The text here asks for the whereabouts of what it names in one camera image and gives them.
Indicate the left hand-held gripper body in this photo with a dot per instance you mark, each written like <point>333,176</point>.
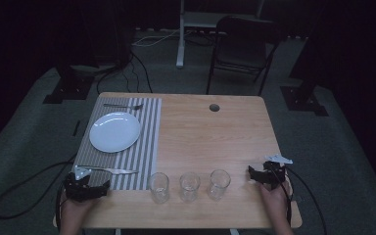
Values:
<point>78,189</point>

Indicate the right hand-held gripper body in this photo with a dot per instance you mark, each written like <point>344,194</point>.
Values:
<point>274,176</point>

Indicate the person's left hand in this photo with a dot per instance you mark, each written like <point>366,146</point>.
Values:
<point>76,209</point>

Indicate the person's right hand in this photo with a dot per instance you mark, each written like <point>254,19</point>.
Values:
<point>275,202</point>

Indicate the metal table knife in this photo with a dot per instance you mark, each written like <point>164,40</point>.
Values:
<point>117,170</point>

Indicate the clear drinking glass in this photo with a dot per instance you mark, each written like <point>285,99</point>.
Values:
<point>159,189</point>
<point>189,187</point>
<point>218,186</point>

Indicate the white round plate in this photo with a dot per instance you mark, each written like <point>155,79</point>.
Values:
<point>115,132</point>

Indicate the grey striped placemat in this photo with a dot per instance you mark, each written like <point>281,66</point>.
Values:
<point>140,143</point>

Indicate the small black floor object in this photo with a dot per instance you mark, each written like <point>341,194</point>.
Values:
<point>76,128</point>

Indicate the black stand base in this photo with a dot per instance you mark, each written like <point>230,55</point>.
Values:
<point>68,89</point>
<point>302,101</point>

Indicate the black folding chair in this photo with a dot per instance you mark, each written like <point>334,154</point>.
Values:
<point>244,49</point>

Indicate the white metal desk frame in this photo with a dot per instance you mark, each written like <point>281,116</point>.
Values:
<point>181,39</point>

